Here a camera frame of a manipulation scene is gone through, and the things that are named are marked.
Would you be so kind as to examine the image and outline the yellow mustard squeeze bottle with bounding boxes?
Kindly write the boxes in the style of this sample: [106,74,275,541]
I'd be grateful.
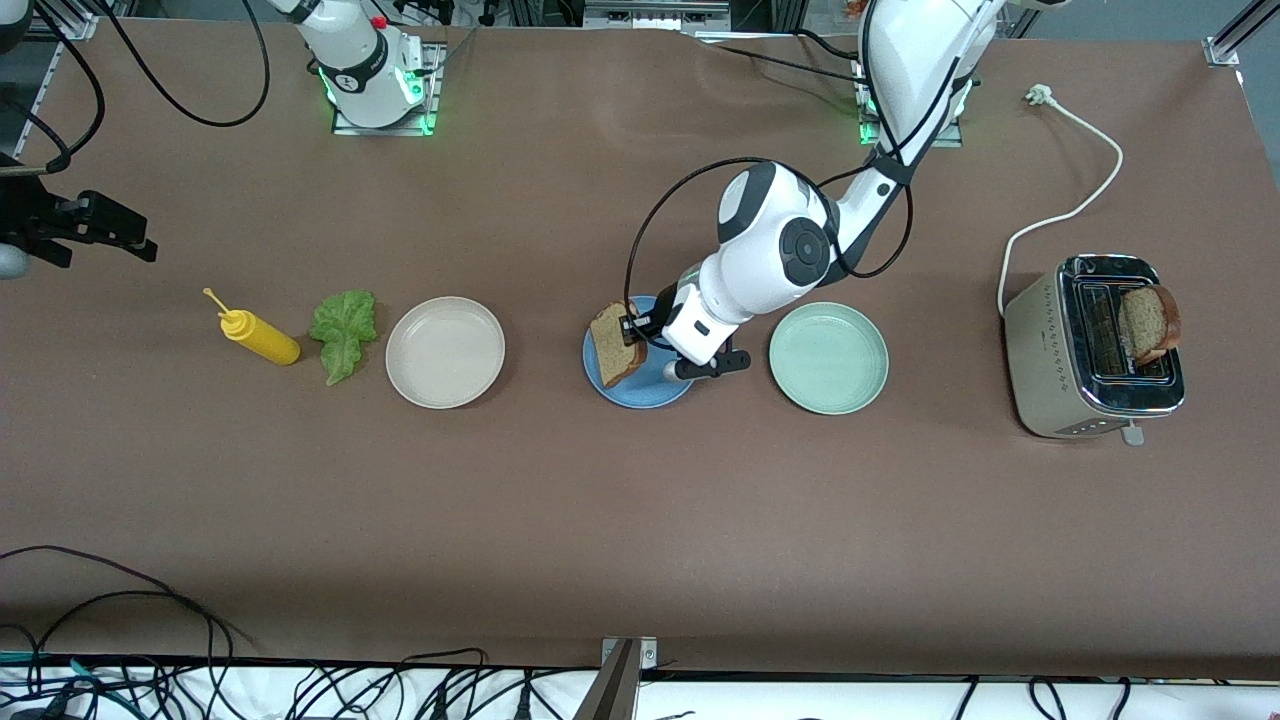
[203,288,301,366]

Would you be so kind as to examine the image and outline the brown bread slice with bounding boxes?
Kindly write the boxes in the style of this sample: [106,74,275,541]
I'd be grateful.
[1118,284,1183,365]
[589,301,650,390]

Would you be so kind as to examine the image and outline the grey power strip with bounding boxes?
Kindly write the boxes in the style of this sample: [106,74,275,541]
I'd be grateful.
[583,0,731,29]

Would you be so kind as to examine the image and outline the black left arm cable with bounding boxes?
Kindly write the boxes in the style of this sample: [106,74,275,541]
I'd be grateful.
[624,55,986,323]

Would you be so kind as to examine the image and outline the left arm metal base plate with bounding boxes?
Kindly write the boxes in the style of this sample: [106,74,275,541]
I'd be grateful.
[855,60,963,148]

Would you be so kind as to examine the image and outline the silver two-slot toaster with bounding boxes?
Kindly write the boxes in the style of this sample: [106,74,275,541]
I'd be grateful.
[1003,254,1187,447]

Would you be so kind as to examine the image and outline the aluminium table frame rail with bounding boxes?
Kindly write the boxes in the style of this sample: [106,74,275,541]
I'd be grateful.
[0,40,63,181]

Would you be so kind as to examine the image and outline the blue plate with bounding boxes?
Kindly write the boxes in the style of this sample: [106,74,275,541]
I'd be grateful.
[582,295,701,410]

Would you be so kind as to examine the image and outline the aluminium table edge bracket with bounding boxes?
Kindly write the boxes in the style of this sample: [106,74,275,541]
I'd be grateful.
[572,637,659,720]

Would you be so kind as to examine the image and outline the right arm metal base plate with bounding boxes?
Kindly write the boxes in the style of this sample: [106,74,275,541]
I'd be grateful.
[332,42,444,137]

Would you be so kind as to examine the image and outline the black base cable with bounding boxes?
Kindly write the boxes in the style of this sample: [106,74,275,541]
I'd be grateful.
[415,25,481,81]
[795,28,863,61]
[700,42,866,87]

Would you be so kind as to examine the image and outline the mint green plate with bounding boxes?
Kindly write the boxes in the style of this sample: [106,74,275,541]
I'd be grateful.
[768,302,890,416]

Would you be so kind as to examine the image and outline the white toaster power cord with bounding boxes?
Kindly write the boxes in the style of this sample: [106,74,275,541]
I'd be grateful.
[997,84,1124,319]

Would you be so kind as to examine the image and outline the green lettuce leaf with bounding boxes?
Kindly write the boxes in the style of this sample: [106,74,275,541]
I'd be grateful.
[308,289,379,387]

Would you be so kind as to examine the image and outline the aluminium corner extrusion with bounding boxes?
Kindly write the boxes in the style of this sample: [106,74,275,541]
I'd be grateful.
[35,0,101,41]
[1205,0,1280,69]

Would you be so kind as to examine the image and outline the black loose cable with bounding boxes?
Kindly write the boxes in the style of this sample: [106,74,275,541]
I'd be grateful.
[0,545,259,651]
[0,590,236,701]

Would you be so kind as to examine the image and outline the beige plate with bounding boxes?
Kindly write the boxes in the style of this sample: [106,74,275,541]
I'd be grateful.
[385,296,506,410]

